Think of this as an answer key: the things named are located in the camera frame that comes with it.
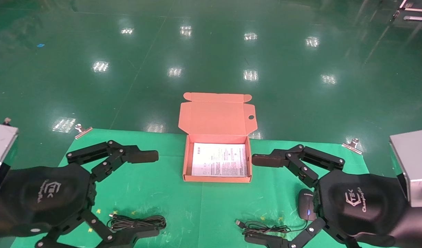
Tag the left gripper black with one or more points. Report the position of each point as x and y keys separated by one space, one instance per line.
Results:
x=42 y=196

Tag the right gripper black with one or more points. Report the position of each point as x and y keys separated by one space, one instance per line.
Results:
x=362 y=203

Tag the orange cardboard box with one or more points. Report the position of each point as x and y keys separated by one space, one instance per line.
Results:
x=214 y=117

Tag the green table mat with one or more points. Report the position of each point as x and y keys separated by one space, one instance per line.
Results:
x=162 y=193

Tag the metal binder clip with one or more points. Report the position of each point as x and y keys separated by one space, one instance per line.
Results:
x=83 y=132
x=352 y=146

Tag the white printed instruction sheet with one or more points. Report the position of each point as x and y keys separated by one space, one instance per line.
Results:
x=218 y=160

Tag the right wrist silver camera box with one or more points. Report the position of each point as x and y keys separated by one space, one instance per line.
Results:
x=414 y=162

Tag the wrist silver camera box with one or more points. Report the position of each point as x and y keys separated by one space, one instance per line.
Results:
x=414 y=162
x=1 y=148

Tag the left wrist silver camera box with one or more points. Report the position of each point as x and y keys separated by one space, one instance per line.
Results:
x=1 y=148

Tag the white metal frame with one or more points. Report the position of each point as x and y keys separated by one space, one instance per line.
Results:
x=417 y=18

